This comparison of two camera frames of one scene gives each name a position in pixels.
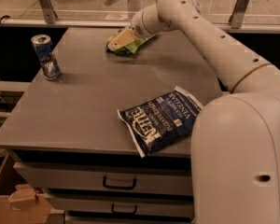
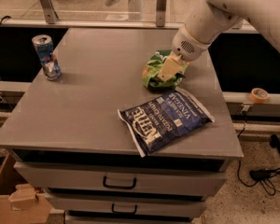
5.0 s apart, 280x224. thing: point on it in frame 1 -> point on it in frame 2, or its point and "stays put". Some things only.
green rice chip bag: x=129 y=49 -> x=150 y=73
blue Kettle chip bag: x=161 y=120 stays put
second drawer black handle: x=123 y=212 stays put
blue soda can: x=42 y=45 stays put
